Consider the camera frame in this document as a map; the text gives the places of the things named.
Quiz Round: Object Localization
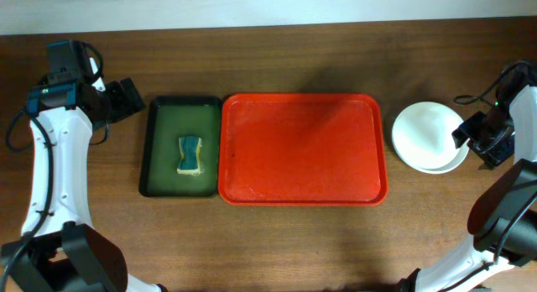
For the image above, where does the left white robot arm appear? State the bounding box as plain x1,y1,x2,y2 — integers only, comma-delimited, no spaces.
1,39,165,291

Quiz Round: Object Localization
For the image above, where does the dark green plastic tray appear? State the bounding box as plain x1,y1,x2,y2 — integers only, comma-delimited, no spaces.
138,96,222,197

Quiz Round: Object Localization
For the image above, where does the white plate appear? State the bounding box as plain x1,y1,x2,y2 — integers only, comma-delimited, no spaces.
391,102,468,154

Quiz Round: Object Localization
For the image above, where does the mint green plate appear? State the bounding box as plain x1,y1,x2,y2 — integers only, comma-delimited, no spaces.
395,148,468,175

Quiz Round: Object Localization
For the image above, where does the green and yellow sponge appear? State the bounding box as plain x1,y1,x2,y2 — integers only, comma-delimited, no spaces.
176,136,202,176

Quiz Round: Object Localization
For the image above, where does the red plastic tray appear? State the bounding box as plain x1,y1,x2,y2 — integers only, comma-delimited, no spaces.
218,93,388,206

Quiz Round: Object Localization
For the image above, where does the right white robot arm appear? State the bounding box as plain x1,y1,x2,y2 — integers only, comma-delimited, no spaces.
395,60,536,292

